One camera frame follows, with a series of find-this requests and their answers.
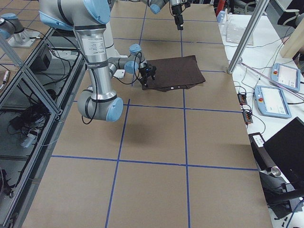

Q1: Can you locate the teach pendant tablet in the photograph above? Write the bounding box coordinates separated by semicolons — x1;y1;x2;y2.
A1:
270;63;301;92
254;85;292;119

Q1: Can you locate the aluminium table frame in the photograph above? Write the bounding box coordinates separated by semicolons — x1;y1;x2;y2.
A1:
0;22;85;228

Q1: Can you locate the black laptop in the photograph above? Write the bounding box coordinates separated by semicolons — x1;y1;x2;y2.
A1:
264;117;304;189

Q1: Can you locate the clear plastic bag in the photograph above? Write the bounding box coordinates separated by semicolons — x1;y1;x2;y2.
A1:
223;19;246;44

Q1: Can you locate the near teach pendant tablet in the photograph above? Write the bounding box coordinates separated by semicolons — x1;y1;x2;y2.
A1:
254;85;292;119

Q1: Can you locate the red cylinder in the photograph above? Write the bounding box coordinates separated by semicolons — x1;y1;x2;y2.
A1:
216;0;226;15

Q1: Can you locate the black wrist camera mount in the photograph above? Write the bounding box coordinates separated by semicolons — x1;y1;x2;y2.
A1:
144;64;157;78

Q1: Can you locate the far teach pendant tablet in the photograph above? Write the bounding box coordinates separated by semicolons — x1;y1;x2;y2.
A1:
270;63;301;92

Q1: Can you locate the aluminium frame post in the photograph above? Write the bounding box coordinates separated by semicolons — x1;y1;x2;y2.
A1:
227;0;269;74

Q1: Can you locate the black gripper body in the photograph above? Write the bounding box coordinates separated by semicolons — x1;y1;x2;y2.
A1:
171;5;183;25
139;68;152;83

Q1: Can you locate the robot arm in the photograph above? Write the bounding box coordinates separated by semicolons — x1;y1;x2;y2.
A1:
140;0;191;30
39;0;156;122

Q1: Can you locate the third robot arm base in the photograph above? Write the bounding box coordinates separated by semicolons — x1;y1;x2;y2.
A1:
0;13;40;48

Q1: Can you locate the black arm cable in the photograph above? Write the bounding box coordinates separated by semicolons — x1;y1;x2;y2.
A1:
80;51;143;124

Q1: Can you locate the black power strip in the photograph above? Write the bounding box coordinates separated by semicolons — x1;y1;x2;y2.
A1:
237;93;253;125

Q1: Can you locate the dark brown t-shirt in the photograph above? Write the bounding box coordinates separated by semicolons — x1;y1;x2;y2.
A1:
142;55;206;92

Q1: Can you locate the wooden board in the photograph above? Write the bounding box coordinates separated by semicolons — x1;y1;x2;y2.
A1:
280;13;304;58

